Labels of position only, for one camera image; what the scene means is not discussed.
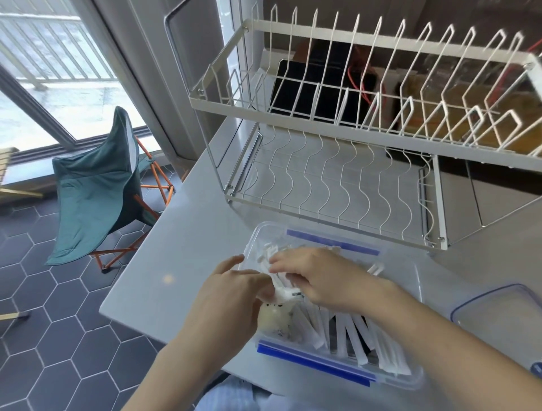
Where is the person's light blue clothing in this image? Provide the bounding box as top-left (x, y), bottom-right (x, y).
top-left (198, 374), bottom-right (276, 411)

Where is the person's left forearm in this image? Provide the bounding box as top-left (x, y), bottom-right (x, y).
top-left (130, 328), bottom-right (240, 411)

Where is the white packet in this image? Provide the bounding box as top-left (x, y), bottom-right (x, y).
top-left (270, 271), bottom-right (306, 304)

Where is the clear plastic box lid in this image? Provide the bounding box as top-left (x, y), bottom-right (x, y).
top-left (450, 283), bottom-right (542, 376)

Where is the black box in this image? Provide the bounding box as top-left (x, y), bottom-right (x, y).
top-left (269, 40), bottom-right (380, 128)

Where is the white wire dish rack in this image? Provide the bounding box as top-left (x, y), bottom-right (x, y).
top-left (164, 3), bottom-right (542, 252)

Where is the person's left hand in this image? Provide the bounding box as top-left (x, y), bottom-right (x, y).
top-left (181, 254), bottom-right (277, 346)

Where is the pile of white wrapped sticks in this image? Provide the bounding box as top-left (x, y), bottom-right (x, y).
top-left (254, 242), bottom-right (412, 377)

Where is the person's right forearm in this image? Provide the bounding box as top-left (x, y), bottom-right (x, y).
top-left (368, 279), bottom-right (542, 411)

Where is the person's right hand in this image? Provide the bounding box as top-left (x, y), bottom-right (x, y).
top-left (269, 247), bottom-right (397, 316)

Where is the wooden slat bench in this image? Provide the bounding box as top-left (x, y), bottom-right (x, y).
top-left (0, 146), bottom-right (44, 200)

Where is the grey sliding door frame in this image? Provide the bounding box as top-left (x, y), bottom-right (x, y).
top-left (0, 0), bottom-right (221, 170)

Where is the white balcony railing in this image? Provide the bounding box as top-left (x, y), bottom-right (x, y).
top-left (0, 12), bottom-right (118, 90)

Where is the red cable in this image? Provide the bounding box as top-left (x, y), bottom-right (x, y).
top-left (346, 57), bottom-right (382, 104)

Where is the green folding camp chair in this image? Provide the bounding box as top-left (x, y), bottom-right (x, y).
top-left (44, 106), bottom-right (175, 272)

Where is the translucent bag with black specks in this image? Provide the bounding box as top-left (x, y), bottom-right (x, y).
top-left (257, 296), bottom-right (304, 340)

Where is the brown cardboard box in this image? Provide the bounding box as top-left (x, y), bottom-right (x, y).
top-left (397, 64), bottom-right (542, 153)

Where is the clear box with blue clips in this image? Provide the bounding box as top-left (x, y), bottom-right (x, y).
top-left (240, 220), bottom-right (427, 391)

